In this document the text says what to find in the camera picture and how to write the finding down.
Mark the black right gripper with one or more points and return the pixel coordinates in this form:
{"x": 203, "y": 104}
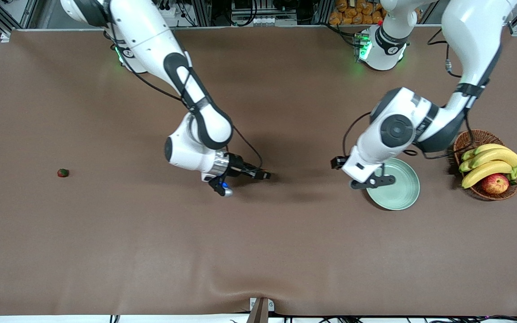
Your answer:
{"x": 237, "y": 165}

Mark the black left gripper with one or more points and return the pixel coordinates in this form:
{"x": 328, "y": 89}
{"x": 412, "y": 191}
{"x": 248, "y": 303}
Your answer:
{"x": 340, "y": 162}

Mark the red strawberry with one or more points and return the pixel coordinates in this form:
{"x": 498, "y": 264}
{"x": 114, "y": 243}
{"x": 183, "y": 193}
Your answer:
{"x": 63, "y": 172}

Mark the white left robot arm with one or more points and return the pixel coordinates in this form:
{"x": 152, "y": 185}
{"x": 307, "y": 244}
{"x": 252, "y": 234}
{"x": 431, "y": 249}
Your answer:
{"x": 469, "y": 31}

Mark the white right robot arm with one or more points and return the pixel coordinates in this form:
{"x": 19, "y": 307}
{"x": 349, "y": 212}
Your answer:
{"x": 137, "y": 31}

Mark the light green round plate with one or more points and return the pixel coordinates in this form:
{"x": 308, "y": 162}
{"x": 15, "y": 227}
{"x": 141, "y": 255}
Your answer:
{"x": 402, "y": 193}

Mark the brown table cover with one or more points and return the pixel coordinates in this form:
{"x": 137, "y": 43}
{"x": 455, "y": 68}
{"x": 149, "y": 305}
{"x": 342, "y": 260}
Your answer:
{"x": 258, "y": 246}

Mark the yellow banana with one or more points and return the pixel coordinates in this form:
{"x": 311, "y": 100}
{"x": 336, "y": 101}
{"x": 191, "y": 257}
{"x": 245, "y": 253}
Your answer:
{"x": 487, "y": 147}
{"x": 467, "y": 155}
{"x": 501, "y": 156}
{"x": 487, "y": 169}
{"x": 465, "y": 166}

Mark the brown wicker basket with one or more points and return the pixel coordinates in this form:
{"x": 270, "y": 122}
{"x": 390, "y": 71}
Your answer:
{"x": 483, "y": 137}

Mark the red yellow apple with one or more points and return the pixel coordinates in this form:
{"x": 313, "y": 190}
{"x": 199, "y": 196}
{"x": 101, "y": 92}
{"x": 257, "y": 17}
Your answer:
{"x": 495, "y": 184}

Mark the white terminal strip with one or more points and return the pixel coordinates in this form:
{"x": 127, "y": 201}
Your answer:
{"x": 263, "y": 21}

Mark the pile of brown bread rolls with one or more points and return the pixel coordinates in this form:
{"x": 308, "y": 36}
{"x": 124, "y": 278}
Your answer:
{"x": 352, "y": 13}

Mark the white power strip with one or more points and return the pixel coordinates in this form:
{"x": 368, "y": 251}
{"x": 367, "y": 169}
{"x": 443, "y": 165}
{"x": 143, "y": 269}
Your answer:
{"x": 167, "y": 11}

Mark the metal table bracket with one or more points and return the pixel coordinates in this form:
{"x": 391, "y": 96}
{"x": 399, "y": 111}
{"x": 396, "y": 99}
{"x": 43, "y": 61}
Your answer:
{"x": 271, "y": 305}

